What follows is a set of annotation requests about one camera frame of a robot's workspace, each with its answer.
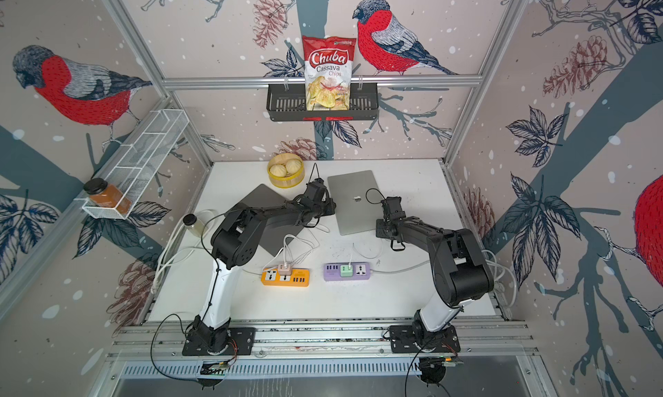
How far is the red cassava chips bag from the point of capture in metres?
0.86

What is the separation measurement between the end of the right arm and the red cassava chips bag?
39 centimetres

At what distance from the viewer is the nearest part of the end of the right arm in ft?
2.54
